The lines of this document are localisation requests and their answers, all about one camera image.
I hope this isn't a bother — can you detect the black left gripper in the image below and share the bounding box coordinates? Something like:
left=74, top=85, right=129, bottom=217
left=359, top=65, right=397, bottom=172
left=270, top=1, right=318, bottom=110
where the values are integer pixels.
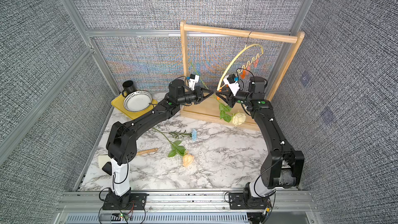
left=177, top=86, right=214, bottom=106

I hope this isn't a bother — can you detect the cream white rose stem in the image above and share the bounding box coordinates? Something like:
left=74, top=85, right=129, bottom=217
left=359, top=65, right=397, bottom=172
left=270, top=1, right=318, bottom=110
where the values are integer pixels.
left=190, top=62, right=247, bottom=126

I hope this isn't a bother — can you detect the yellow clip hanger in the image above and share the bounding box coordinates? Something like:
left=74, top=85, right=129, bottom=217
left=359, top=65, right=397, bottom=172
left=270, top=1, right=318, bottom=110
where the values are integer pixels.
left=217, top=31, right=264, bottom=91

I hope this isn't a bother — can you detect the peach rose stem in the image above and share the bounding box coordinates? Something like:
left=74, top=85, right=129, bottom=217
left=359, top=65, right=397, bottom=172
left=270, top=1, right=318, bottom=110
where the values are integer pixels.
left=152, top=128, right=194, bottom=168

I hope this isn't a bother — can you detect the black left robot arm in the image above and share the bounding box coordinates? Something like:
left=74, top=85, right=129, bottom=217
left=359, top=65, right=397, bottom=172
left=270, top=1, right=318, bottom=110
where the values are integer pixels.
left=106, top=78, right=214, bottom=197

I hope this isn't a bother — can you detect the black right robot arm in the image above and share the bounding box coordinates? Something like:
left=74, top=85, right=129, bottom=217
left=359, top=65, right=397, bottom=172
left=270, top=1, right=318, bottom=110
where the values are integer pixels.
left=216, top=74, right=305, bottom=200

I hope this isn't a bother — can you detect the wooden clothes rack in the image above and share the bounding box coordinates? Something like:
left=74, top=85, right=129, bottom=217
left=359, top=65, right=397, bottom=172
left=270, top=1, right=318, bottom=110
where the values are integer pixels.
left=180, top=21, right=305, bottom=125

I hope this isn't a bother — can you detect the salmon pink clothes peg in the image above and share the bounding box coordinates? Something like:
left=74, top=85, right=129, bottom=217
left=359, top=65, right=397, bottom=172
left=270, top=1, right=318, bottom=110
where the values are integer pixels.
left=254, top=58, right=259, bottom=68

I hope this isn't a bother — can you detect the blue carnation stem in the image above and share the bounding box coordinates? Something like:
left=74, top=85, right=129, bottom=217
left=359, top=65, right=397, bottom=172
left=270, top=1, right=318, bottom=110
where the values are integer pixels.
left=167, top=129, right=198, bottom=142

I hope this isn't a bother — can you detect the white striped rim bowl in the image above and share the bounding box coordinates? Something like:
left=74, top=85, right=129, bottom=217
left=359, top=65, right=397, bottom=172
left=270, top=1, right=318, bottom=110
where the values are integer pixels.
left=123, top=91, right=152, bottom=112

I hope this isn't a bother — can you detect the black mug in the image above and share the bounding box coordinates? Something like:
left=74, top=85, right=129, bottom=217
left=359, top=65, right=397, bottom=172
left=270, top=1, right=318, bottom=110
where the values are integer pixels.
left=121, top=80, right=137, bottom=97

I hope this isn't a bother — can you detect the yellow tray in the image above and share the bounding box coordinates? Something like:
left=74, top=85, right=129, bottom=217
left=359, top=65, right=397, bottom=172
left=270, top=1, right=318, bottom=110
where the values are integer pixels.
left=111, top=93, right=159, bottom=121

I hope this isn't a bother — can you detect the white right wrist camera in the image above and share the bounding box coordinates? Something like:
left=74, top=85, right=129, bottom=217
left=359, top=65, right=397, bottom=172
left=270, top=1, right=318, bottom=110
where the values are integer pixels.
left=223, top=74, right=240, bottom=96

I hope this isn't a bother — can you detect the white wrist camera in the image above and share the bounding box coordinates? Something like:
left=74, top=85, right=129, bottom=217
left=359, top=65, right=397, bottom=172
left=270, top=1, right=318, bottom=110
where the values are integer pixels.
left=223, top=74, right=240, bottom=96
left=187, top=74, right=200, bottom=91

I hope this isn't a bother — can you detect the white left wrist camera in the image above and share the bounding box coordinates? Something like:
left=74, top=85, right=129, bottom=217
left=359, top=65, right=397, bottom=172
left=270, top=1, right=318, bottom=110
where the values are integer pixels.
left=187, top=74, right=200, bottom=91

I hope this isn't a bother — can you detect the wooden handle spatula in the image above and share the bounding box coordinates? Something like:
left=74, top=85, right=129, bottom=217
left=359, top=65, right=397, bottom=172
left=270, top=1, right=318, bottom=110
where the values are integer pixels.
left=137, top=148, right=159, bottom=156

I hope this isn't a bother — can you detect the black handle scraper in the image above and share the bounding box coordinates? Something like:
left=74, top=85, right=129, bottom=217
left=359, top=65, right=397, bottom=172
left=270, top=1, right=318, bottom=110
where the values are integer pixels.
left=98, top=155, right=112, bottom=175

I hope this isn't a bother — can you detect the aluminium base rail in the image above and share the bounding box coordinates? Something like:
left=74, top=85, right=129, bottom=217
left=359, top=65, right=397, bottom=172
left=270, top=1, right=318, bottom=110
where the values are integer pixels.
left=51, top=188, right=323, bottom=224

